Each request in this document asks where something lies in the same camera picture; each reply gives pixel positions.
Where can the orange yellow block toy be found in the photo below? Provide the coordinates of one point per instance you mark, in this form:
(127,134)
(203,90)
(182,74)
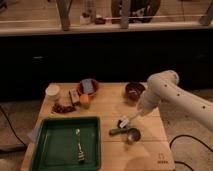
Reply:
(85,101)

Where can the brown chocolate bar toy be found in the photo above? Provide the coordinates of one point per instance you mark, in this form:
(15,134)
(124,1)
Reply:
(74,96)

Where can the white paper cup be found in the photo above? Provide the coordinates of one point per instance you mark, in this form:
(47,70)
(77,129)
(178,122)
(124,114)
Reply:
(53,92)

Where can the green plastic tray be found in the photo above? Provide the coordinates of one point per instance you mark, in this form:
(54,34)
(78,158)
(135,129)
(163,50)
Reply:
(56,145)

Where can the green cucumber toy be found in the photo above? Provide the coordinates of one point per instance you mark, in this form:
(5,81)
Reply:
(117,131)

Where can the orange bowl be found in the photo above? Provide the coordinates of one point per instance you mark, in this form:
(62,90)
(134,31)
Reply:
(95,85)

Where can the small metal cup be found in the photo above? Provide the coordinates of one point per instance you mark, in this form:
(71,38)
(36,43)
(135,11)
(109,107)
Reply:
(133,135)

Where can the dark red bowl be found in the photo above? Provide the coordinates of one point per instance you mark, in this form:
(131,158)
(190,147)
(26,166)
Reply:
(133,90)

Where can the metal fork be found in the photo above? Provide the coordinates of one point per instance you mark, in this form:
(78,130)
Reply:
(81,156)

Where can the blue sponge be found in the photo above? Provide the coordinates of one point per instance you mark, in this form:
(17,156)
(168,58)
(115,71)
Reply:
(87,86)

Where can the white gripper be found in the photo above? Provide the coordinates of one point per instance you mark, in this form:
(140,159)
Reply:
(147,102)

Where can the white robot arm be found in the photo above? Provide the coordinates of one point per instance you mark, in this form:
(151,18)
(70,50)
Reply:
(164,85)

